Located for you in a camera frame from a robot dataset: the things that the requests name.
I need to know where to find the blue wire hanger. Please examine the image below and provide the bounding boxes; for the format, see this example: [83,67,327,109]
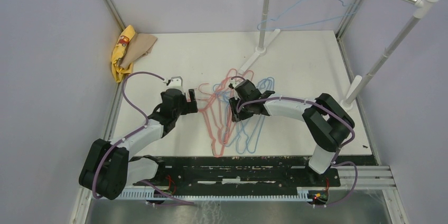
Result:
[235,77,275,155]
[257,0,360,31]
[213,84,265,154]

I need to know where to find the pink wire hanger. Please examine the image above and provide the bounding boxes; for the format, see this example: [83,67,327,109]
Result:
[197,82,226,158]
[213,68,254,147]
[200,68,241,157]

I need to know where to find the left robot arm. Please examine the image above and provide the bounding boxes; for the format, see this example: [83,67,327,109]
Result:
[79,88,198,200]

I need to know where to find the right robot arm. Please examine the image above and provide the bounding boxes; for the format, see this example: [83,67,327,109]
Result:
[229,76,355,186]

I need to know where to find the beige cloth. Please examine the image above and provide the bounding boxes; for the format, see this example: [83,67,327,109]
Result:
[119,33,157,69]

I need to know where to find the yellow patterned cloth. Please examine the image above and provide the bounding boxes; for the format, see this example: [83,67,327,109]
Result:
[110,25,136,83]

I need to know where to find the white clothes rack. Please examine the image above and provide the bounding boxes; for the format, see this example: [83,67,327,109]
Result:
[237,0,440,110]

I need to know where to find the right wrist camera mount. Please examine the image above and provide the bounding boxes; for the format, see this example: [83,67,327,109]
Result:
[228,81,241,90]

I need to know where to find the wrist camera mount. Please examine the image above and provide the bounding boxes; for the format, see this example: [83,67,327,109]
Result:
[228,81,241,90]
[166,76,183,88]

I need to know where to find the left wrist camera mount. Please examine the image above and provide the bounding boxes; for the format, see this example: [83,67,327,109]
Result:
[166,76,183,88]

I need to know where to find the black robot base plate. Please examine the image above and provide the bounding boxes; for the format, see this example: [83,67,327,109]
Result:
[149,156,341,196]

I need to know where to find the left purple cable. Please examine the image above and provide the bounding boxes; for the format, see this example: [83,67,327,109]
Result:
[91,71,194,206]

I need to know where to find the white slotted cable duct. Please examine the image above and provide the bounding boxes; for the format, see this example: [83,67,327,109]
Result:
[116,187,315,203]

